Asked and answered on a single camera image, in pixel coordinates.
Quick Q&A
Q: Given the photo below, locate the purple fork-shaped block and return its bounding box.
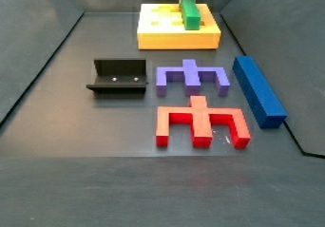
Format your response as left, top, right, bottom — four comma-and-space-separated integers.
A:
157, 59, 230, 97

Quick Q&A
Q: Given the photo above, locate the black angle bracket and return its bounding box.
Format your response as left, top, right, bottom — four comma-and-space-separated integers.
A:
87, 58, 148, 94

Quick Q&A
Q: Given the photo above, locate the blue rectangular block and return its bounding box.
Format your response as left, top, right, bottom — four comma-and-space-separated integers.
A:
233, 56, 288, 128

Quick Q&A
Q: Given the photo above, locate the yellow slotted board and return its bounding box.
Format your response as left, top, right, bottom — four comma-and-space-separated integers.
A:
138, 4, 221, 50

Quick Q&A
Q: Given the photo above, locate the red fork-shaped block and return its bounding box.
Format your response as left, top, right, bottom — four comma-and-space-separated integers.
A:
157, 96, 252, 149

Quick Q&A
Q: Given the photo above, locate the green rectangular block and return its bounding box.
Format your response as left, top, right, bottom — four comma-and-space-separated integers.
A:
180, 0, 201, 30

